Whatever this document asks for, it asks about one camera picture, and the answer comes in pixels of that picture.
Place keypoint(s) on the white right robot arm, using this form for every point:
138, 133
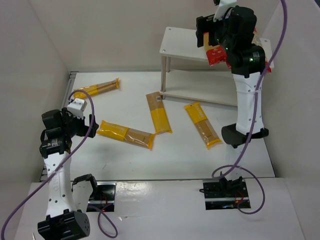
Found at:
232, 27

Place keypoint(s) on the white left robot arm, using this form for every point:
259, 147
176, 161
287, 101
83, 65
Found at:
64, 220

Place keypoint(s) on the yellow pasta bag far left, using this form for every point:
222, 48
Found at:
97, 89

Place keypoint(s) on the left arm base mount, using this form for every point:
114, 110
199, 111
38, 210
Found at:
104, 196

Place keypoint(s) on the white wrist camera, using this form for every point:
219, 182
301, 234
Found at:
77, 107
222, 8

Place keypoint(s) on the yellow pasta bag barcode centre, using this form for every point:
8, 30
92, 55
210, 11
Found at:
158, 113

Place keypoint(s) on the yellow pasta bag lower left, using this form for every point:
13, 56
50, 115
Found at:
126, 134

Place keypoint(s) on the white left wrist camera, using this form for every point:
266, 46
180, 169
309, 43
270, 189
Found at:
77, 107

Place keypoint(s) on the red spaghetti bag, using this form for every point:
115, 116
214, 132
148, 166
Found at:
215, 54

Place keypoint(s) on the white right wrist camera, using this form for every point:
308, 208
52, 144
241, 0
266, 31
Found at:
222, 8

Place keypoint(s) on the yellow pasta bag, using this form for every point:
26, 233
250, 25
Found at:
202, 124
97, 89
126, 134

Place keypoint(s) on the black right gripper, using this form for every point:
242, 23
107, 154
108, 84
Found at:
201, 31

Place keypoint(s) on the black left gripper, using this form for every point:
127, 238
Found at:
83, 125

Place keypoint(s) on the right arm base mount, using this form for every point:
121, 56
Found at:
218, 198

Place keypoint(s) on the white two-tier shelf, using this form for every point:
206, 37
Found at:
207, 86

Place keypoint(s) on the yellow pasta bag right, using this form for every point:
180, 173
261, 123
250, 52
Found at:
202, 124

